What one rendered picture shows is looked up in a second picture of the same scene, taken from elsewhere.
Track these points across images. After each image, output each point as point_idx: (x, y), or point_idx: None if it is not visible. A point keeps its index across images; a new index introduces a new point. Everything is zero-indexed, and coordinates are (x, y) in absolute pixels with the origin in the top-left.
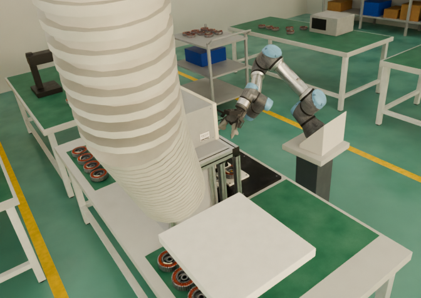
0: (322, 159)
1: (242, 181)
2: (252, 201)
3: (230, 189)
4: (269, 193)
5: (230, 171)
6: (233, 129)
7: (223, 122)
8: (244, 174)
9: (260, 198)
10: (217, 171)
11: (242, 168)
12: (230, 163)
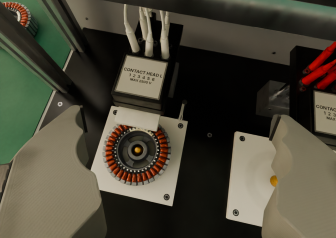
0: None
1: (91, 149)
2: (33, 106)
3: (101, 100)
4: (2, 163)
5: (137, 146)
6: (47, 153)
7: (317, 214)
8: (101, 179)
9: (18, 129)
10: (194, 142)
11: (136, 217)
12: (196, 215)
